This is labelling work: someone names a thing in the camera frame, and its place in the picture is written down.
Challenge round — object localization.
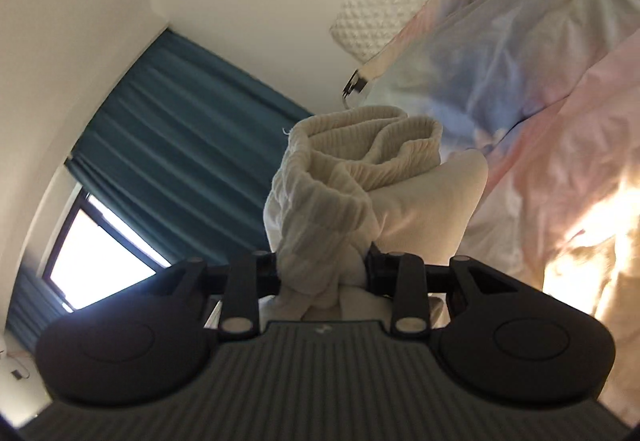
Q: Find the pink bed blanket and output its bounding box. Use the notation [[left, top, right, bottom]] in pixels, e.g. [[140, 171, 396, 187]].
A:
[[450, 28, 640, 427]]

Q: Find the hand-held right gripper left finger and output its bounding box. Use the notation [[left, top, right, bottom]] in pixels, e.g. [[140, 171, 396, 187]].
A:
[[145, 250, 281, 340]]

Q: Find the cream sweatshirt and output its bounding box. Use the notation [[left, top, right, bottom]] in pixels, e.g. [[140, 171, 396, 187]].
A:
[[262, 105, 489, 322]]

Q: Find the pastel pillow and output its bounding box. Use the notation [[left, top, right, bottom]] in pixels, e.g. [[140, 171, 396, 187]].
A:
[[367, 0, 640, 162]]

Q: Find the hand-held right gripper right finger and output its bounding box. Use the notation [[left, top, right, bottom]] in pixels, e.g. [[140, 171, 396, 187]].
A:
[[365, 248, 521, 340]]

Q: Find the teal curtain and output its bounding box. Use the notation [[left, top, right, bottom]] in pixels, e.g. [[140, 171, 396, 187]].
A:
[[65, 28, 316, 267], [5, 266, 71, 357]]

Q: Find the window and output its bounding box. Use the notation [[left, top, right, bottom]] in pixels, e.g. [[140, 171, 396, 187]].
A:
[[42, 194, 173, 312]]

